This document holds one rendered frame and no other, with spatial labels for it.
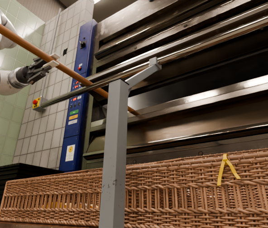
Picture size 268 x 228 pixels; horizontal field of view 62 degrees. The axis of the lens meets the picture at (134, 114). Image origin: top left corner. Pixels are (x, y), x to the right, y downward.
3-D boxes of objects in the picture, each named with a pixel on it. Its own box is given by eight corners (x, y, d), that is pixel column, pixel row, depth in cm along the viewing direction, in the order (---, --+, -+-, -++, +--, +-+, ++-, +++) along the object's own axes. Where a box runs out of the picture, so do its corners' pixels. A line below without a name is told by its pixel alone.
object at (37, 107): (39, 112, 195) (41, 102, 199) (46, 109, 190) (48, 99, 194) (31, 109, 190) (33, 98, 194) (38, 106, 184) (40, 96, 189)
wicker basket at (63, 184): (82, 220, 125) (87, 169, 136) (176, 223, 97) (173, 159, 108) (-7, 221, 88) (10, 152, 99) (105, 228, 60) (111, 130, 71)
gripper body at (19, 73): (33, 72, 109) (45, 66, 104) (29, 87, 106) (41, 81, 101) (18, 64, 104) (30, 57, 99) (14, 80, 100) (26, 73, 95)
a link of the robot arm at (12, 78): (24, 92, 109) (31, 88, 106) (5, 83, 102) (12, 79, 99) (28, 76, 113) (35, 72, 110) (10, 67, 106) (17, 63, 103)
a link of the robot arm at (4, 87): (28, 92, 111) (0, 87, 100) (11, 100, 119) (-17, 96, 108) (27, 71, 113) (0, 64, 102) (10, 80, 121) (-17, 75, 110)
